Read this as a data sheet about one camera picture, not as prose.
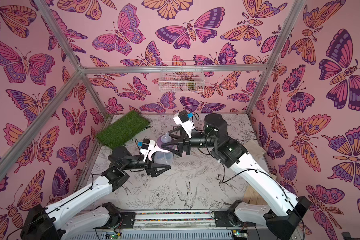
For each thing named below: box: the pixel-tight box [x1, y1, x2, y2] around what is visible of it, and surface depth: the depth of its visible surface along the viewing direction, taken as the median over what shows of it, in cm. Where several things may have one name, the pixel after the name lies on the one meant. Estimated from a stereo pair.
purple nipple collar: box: [156, 132, 174, 149], surface depth 55 cm
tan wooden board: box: [242, 184, 268, 205], surface depth 81 cm
